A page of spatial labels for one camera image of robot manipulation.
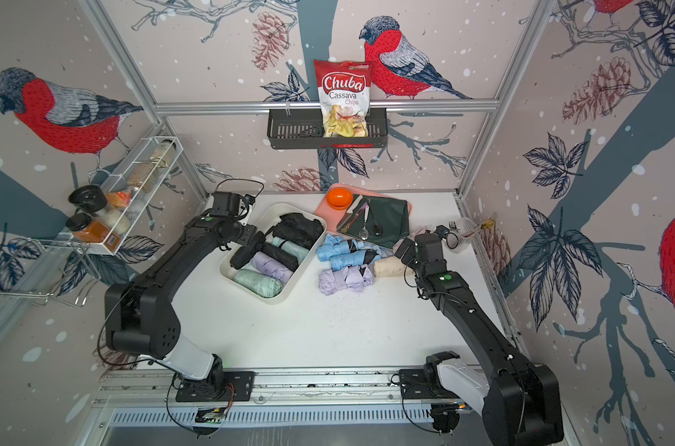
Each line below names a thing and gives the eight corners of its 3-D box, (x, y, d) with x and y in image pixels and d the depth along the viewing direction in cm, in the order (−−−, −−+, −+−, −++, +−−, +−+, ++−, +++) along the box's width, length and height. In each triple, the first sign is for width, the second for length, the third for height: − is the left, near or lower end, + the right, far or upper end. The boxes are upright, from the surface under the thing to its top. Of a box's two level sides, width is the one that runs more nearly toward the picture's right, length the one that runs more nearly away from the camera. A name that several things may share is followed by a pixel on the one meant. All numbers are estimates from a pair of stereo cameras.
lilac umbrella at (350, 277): (320, 296, 92) (319, 289, 88) (319, 276, 97) (318, 268, 93) (375, 289, 93) (376, 282, 89) (371, 270, 98) (372, 262, 94)
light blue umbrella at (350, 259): (330, 270, 96) (330, 266, 94) (329, 259, 99) (328, 254, 97) (380, 263, 98) (380, 258, 96) (377, 252, 101) (377, 247, 98)
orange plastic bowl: (333, 213, 114) (333, 207, 111) (323, 198, 120) (323, 192, 117) (354, 204, 117) (355, 198, 114) (344, 190, 123) (344, 184, 120)
